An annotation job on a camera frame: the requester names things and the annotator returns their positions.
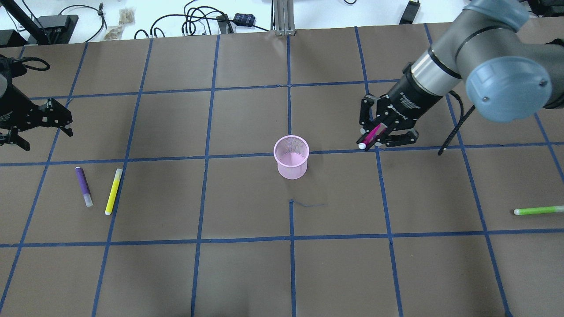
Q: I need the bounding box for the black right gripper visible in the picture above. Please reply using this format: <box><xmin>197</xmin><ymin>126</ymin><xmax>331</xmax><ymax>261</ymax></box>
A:
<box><xmin>359</xmin><ymin>70</ymin><xmax>442</xmax><ymax>147</ymax></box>

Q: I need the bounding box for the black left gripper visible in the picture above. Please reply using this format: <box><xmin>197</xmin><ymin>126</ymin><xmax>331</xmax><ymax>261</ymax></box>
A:
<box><xmin>0</xmin><ymin>74</ymin><xmax>73</xmax><ymax>152</ymax></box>

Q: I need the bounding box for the pink highlighter pen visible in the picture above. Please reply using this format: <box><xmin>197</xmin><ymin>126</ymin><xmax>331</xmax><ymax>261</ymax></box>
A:
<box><xmin>356</xmin><ymin>124</ymin><xmax>383</xmax><ymax>151</ymax></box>

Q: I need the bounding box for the purple highlighter pen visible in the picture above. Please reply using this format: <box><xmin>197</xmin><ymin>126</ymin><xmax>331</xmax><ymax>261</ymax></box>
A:
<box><xmin>75</xmin><ymin>166</ymin><xmax>93</xmax><ymax>207</ymax></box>

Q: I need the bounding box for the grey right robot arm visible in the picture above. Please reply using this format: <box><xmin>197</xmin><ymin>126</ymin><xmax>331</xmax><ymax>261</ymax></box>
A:
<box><xmin>356</xmin><ymin>0</ymin><xmax>564</xmax><ymax>151</ymax></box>

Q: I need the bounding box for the pink mesh pen cup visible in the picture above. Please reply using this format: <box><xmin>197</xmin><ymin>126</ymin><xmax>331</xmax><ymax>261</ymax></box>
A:
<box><xmin>273</xmin><ymin>135</ymin><xmax>310</xmax><ymax>179</ymax></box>

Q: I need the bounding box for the yellow highlighter pen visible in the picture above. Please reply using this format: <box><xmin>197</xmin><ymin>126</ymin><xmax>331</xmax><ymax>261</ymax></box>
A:
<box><xmin>104</xmin><ymin>168</ymin><xmax>123</xmax><ymax>215</ymax></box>

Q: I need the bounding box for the green highlighter pen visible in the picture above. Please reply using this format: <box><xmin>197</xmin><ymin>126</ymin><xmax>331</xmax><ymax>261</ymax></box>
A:
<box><xmin>513</xmin><ymin>205</ymin><xmax>564</xmax><ymax>215</ymax></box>

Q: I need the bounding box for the black power adapter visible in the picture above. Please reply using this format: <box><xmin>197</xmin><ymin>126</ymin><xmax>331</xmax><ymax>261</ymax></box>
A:
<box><xmin>232</xmin><ymin>13</ymin><xmax>256</xmax><ymax>27</ymax></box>

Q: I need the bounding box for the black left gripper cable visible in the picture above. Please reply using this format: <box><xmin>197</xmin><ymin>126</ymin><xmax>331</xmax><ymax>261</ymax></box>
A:
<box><xmin>0</xmin><ymin>55</ymin><xmax>51</xmax><ymax>80</ymax></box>

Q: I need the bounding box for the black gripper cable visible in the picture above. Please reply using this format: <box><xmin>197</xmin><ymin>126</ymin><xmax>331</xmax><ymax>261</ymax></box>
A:
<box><xmin>0</xmin><ymin>55</ymin><xmax>51</xmax><ymax>80</ymax></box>
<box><xmin>437</xmin><ymin>89</ymin><xmax>476</xmax><ymax>156</ymax></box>

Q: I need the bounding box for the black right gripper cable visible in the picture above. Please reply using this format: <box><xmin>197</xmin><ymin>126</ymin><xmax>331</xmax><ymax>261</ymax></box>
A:
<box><xmin>437</xmin><ymin>89</ymin><xmax>476</xmax><ymax>156</ymax></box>

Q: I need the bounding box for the aluminium frame post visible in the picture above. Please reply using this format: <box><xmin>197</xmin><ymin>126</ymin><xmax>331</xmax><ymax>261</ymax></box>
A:
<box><xmin>271</xmin><ymin>0</ymin><xmax>296</xmax><ymax>36</ymax></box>

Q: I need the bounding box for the black cable bundle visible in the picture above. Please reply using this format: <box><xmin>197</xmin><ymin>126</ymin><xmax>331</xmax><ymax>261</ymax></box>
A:
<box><xmin>134</xmin><ymin>0</ymin><xmax>234</xmax><ymax>40</ymax></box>

